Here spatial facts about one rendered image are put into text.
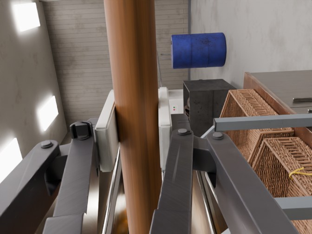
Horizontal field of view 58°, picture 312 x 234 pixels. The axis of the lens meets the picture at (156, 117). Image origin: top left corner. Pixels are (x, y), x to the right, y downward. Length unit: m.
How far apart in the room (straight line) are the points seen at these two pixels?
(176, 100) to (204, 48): 2.11
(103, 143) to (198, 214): 1.42
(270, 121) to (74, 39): 8.66
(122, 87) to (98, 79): 9.48
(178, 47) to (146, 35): 4.53
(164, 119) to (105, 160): 0.04
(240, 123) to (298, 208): 0.48
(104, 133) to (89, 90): 9.68
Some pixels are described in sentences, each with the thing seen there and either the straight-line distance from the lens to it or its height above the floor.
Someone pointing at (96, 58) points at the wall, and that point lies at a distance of 9.49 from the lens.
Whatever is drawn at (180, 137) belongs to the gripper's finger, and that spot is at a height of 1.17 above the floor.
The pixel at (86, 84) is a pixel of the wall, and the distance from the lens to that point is 9.80.
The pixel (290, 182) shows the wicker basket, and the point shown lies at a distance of 1.45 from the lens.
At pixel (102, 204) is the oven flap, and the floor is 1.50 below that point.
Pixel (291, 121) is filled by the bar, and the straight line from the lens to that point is 1.23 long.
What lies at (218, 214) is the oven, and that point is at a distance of 1.59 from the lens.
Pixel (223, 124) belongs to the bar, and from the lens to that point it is 1.14.
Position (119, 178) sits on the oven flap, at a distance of 1.59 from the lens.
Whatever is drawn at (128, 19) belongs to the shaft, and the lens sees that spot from 0.17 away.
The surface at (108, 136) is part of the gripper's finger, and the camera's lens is 0.16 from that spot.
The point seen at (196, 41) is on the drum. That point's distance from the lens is 4.78.
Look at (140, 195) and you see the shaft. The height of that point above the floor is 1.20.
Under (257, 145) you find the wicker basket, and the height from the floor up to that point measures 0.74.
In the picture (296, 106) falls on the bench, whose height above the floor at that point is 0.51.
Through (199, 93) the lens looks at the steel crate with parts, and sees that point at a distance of 3.72.
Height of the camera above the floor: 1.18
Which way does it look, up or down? level
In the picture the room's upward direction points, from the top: 93 degrees counter-clockwise
